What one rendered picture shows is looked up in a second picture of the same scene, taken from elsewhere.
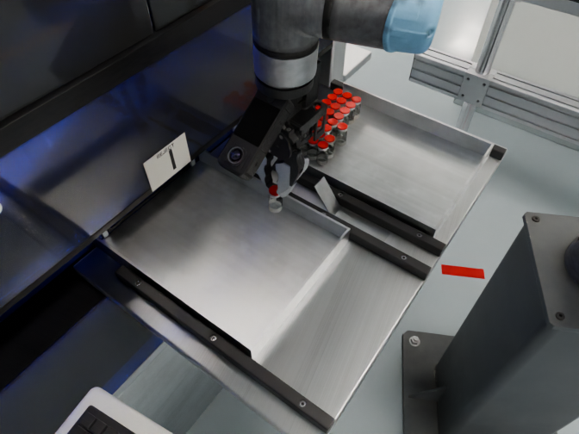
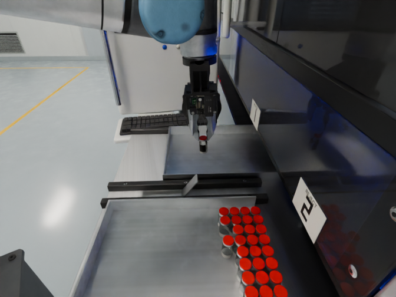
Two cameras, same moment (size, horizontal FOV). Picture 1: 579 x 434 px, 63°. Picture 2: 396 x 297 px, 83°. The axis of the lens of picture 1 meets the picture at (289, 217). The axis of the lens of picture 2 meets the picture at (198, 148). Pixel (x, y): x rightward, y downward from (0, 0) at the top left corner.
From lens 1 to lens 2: 0.95 m
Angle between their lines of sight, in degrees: 88
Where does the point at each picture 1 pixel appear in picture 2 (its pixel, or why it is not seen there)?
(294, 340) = (159, 144)
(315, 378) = (144, 139)
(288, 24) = not seen: hidden behind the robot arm
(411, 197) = (137, 234)
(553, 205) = not seen: outside the picture
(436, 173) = (122, 276)
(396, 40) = not seen: hidden behind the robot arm
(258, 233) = (210, 164)
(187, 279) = (217, 139)
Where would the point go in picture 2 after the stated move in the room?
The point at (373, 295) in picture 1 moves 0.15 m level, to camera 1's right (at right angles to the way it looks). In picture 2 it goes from (135, 169) to (81, 192)
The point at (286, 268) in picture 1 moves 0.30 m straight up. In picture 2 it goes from (183, 159) to (178, 56)
